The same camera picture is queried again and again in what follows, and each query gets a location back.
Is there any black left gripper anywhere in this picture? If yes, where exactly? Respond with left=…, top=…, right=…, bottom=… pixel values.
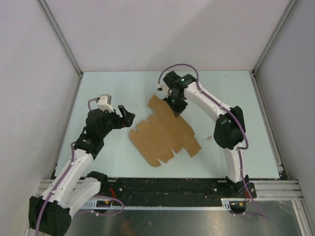
left=99, top=105, right=135, bottom=138

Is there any brown cardboard box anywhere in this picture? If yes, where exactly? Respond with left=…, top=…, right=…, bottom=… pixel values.
left=128, top=95, right=201, bottom=167

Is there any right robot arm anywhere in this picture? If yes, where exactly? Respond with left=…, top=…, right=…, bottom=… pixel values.
left=158, top=71, right=248, bottom=197

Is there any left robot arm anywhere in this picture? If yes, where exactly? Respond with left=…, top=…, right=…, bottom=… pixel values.
left=28, top=105, right=135, bottom=236

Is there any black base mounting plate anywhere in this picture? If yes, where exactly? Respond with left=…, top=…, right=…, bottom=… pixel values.
left=96, top=177, right=257, bottom=208

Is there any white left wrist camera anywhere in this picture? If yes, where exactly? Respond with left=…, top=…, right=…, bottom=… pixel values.
left=96, top=94, right=114, bottom=112

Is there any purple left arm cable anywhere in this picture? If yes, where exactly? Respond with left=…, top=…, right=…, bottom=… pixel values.
left=34, top=97, right=125, bottom=233

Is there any grey slotted cable duct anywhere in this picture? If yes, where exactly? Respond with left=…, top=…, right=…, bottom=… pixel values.
left=83, top=198, right=232, bottom=210

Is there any aluminium frame rail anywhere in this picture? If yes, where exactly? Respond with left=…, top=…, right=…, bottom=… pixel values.
left=36, top=179, right=304, bottom=200

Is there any left aluminium corner post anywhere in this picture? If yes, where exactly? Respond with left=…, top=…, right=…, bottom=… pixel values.
left=36, top=0, right=83, bottom=77

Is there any aluminium corner post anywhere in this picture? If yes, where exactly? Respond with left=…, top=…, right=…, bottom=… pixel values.
left=36, top=0, right=83, bottom=77
left=251, top=0, right=300, bottom=74

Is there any right aluminium corner post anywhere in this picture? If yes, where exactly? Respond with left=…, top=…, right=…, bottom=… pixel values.
left=251, top=0, right=300, bottom=74

